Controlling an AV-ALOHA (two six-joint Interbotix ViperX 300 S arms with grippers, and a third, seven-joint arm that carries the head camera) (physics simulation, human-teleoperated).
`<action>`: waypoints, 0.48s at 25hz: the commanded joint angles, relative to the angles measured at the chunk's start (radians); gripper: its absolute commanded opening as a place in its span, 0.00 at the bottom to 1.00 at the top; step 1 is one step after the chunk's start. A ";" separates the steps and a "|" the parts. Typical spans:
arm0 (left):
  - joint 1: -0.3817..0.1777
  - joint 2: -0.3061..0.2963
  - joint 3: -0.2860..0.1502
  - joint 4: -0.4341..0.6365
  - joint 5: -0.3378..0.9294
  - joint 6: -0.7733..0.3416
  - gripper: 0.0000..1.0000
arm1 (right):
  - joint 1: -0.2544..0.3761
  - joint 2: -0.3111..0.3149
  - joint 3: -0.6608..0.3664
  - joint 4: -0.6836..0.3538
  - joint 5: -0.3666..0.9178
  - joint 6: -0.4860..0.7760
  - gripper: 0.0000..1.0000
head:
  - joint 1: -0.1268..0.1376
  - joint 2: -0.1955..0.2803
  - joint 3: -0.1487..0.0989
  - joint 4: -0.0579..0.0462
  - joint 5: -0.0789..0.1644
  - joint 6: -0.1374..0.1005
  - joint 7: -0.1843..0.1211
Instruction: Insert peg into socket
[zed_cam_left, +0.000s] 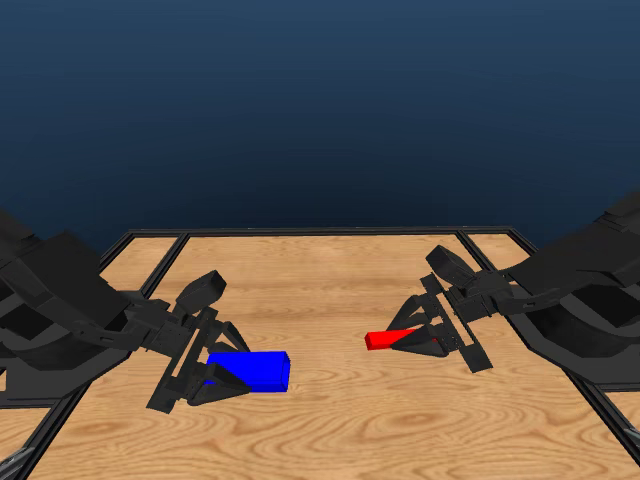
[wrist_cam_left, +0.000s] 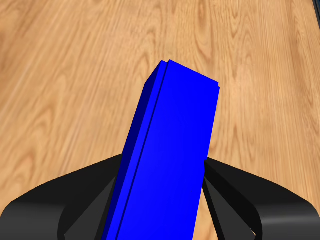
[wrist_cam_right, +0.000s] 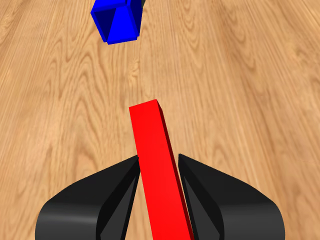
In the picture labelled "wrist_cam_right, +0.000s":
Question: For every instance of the thin red peg bar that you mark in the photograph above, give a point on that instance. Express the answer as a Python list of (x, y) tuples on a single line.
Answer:
[(157, 162)]

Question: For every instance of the blue hollow socket block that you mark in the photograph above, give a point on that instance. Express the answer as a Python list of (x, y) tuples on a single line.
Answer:
[(122, 22)]

